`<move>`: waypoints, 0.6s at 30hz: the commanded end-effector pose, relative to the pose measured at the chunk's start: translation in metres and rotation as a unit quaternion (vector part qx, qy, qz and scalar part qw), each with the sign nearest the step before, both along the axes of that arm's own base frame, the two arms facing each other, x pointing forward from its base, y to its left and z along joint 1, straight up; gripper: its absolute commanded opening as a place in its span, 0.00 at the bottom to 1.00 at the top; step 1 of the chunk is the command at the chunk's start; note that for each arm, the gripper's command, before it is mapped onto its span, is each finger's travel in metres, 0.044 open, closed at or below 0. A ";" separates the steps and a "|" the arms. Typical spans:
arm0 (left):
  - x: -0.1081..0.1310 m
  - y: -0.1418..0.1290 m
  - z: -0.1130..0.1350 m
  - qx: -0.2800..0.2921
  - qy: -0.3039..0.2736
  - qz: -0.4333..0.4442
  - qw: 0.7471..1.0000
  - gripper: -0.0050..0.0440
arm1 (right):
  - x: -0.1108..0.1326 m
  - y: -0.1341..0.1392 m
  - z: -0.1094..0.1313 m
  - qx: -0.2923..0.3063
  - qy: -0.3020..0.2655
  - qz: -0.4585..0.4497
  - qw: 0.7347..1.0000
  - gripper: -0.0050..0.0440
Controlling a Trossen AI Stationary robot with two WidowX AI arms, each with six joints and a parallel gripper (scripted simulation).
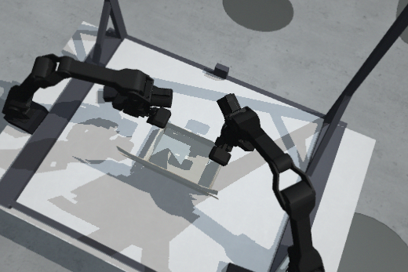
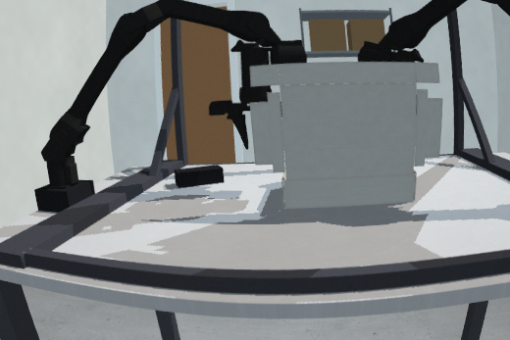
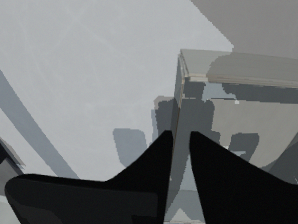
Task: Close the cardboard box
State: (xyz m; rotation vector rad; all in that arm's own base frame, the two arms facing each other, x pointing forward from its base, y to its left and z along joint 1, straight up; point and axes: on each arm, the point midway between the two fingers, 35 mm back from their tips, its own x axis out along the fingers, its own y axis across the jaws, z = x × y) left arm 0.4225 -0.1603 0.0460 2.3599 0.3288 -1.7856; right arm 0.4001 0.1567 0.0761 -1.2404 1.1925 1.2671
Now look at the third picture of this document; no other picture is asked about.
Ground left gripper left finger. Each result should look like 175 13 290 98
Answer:
4 130 173 224

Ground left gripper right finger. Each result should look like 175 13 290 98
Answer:
189 131 298 224

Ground small black block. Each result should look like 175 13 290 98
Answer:
0 148 7 164

